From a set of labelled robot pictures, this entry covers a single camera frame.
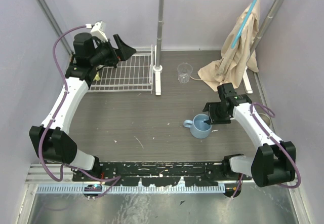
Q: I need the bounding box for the yellow mug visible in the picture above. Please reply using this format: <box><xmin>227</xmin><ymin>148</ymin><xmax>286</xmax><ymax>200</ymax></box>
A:
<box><xmin>94</xmin><ymin>73</ymin><xmax>101</xmax><ymax>81</ymax></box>

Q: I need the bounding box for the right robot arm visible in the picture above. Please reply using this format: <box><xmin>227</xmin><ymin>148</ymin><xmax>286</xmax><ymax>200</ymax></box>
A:
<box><xmin>204</xmin><ymin>83</ymin><xmax>301</xmax><ymax>189</ymax></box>

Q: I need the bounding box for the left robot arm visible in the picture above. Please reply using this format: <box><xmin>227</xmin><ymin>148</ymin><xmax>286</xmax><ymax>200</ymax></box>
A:
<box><xmin>29</xmin><ymin>32</ymin><xmax>136</xmax><ymax>181</ymax></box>

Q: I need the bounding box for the steel cup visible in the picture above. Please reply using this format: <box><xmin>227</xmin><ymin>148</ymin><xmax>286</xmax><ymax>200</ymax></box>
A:
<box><xmin>259</xmin><ymin>113</ymin><xmax>271</xmax><ymax>127</ymax></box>

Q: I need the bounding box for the white wire dish rack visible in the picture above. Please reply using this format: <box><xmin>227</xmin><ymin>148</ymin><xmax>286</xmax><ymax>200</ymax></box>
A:
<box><xmin>89</xmin><ymin>45</ymin><xmax>156</xmax><ymax>93</ymax></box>

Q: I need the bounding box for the metal clothes rack frame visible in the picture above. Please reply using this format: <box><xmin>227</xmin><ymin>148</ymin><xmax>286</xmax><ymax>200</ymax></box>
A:
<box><xmin>153</xmin><ymin>0</ymin><xmax>296</xmax><ymax>97</ymax></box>

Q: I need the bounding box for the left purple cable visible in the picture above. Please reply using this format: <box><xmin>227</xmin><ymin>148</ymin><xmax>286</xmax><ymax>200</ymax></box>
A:
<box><xmin>37</xmin><ymin>24</ymin><xmax>122</xmax><ymax>199</ymax></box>

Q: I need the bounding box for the blue cable duct strip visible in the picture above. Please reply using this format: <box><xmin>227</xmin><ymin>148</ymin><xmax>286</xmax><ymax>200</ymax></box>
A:
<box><xmin>36</xmin><ymin>183</ymin><xmax>225</xmax><ymax>195</ymax></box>

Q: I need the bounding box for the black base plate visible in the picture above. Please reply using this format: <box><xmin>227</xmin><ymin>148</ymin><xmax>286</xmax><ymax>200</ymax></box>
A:
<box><xmin>72</xmin><ymin>161</ymin><xmax>253</xmax><ymax>187</ymax></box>

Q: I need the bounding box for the blue mug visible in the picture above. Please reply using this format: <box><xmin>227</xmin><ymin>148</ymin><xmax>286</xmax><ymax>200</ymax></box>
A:
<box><xmin>183</xmin><ymin>114</ymin><xmax>212</xmax><ymax>139</ymax></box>

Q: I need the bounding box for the clear plastic cup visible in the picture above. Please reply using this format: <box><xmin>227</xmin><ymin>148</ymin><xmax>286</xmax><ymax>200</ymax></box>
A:
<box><xmin>177</xmin><ymin>63</ymin><xmax>193</xmax><ymax>84</ymax></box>

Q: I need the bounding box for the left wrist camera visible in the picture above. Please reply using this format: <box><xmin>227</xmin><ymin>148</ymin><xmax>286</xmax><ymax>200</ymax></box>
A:
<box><xmin>86</xmin><ymin>21</ymin><xmax>108</xmax><ymax>42</ymax></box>

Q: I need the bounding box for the beige cloth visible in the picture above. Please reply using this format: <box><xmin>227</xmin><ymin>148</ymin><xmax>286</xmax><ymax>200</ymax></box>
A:
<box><xmin>197</xmin><ymin>0</ymin><xmax>261</xmax><ymax>92</ymax></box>

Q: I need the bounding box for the blue clothes hanger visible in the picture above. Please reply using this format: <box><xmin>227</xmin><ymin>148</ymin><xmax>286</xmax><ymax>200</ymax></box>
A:
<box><xmin>231</xmin><ymin>0</ymin><xmax>258</xmax><ymax>49</ymax></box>

